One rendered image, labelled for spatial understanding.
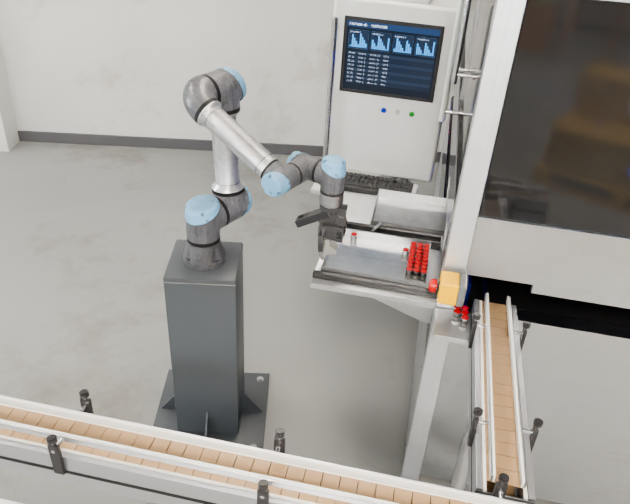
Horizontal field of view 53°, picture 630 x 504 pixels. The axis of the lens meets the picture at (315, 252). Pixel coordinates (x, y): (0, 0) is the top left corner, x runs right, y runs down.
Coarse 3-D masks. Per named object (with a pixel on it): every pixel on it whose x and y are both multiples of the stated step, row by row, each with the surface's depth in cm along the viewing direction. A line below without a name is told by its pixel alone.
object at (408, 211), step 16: (384, 192) 252; (400, 192) 250; (384, 208) 245; (400, 208) 246; (416, 208) 247; (432, 208) 247; (384, 224) 230; (400, 224) 229; (416, 224) 236; (432, 224) 237
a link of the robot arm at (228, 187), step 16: (224, 80) 199; (240, 80) 204; (224, 96) 199; (240, 96) 206; (224, 144) 210; (224, 160) 213; (224, 176) 216; (224, 192) 218; (240, 192) 221; (240, 208) 223
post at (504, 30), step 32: (512, 0) 145; (512, 32) 149; (480, 96) 158; (480, 128) 163; (480, 160) 167; (480, 192) 172; (448, 256) 185; (416, 416) 222; (416, 448) 231; (416, 480) 240
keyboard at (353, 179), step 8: (352, 176) 279; (360, 176) 279; (368, 176) 280; (376, 176) 280; (352, 184) 273; (360, 184) 273; (368, 184) 273; (376, 184) 274; (384, 184) 274; (392, 184) 277; (400, 184) 275; (408, 184) 275; (408, 192) 271
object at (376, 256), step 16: (368, 240) 225; (384, 240) 224; (400, 240) 222; (416, 240) 221; (336, 256) 215; (352, 256) 216; (368, 256) 216; (384, 256) 217; (400, 256) 218; (336, 272) 204; (352, 272) 203; (368, 272) 208; (384, 272) 209; (400, 272) 209
